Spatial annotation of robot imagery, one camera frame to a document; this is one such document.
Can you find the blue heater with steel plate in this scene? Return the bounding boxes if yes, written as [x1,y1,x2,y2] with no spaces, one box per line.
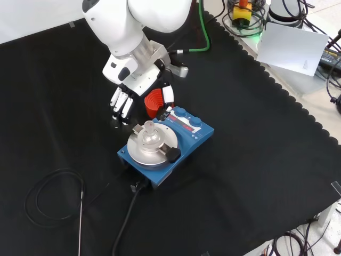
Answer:
[117,106,215,190]

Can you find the black heater power cable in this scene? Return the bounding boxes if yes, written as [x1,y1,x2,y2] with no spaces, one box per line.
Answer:
[111,180,150,256]

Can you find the clear glass round-bottom flask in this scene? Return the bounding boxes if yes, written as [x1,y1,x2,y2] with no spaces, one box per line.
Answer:
[140,120,160,154]

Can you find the black floor cables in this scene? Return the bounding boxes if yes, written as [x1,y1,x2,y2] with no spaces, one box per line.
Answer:
[262,218,341,256]

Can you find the black power adapter yellow label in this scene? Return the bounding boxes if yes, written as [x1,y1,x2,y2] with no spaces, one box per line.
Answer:
[318,46,341,73]

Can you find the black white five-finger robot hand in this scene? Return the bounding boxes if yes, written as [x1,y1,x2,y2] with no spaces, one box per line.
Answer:
[102,54,175,129]

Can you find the orange ribbed flask stand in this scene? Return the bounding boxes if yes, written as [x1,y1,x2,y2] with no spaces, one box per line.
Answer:
[144,89,165,119]

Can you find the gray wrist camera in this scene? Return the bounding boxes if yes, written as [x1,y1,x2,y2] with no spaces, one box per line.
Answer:
[166,62,189,78]

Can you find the yellow stop button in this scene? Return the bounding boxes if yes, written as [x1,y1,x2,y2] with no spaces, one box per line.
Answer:
[232,0,253,28]

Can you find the green cable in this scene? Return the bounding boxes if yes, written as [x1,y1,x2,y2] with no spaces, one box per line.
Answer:
[167,0,212,55]

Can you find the black tripod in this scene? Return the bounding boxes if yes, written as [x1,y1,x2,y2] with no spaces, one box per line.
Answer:
[325,26,341,115]

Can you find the pale board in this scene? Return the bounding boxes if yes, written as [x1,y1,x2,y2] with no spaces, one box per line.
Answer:
[256,21,330,77]

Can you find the metal temperature probe with cable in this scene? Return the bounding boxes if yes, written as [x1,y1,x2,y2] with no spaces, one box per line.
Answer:
[24,168,111,256]

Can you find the black bench cloth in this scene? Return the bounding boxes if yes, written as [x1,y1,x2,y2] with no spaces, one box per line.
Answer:
[0,10,341,256]

